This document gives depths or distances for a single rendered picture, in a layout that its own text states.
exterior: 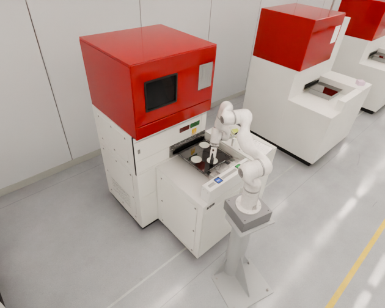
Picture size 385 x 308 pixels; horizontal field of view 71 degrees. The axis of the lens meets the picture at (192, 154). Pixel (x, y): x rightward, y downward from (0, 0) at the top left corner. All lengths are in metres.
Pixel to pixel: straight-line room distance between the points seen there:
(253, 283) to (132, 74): 2.09
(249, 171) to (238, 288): 1.32
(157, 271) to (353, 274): 1.89
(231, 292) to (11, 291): 1.92
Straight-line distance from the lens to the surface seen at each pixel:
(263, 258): 2.98
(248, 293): 2.72
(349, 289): 3.16
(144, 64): 1.91
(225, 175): 2.25
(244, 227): 2.03
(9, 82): 3.28
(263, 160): 1.83
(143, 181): 2.50
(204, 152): 2.55
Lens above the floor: 2.46
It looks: 38 degrees down
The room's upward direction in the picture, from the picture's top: 4 degrees clockwise
